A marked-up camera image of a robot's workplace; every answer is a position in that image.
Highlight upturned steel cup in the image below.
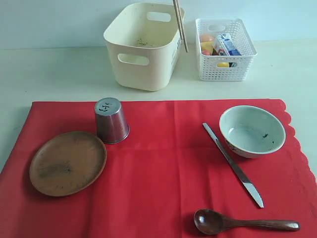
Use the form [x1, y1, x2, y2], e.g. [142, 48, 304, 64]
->
[95, 97, 130, 144]

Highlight red table cloth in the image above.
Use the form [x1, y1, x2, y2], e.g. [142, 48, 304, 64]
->
[0, 99, 317, 238]

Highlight dark wooden spoon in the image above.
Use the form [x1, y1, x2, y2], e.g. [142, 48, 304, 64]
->
[194, 209, 301, 235]

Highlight cream plastic bin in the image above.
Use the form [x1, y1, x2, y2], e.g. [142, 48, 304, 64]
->
[104, 2, 181, 91]

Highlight blue white milk carton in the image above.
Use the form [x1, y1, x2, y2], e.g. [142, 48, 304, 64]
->
[213, 33, 241, 56]

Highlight white perforated plastic basket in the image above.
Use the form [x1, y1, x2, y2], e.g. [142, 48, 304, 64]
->
[196, 18, 257, 82]

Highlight white ceramic bowl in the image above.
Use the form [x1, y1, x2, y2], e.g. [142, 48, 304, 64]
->
[219, 105, 286, 158]

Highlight steel table knife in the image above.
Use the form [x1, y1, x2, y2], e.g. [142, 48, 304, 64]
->
[202, 122, 264, 208]

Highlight yellow lemon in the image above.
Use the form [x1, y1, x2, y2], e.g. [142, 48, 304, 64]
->
[217, 62, 230, 68]

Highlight brown egg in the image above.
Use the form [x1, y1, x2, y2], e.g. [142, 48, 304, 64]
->
[200, 34, 214, 43]

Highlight red sausage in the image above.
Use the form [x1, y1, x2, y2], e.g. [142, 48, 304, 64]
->
[202, 50, 211, 56]

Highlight yellow cheese block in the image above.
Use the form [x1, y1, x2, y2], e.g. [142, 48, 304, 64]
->
[200, 41, 213, 52]

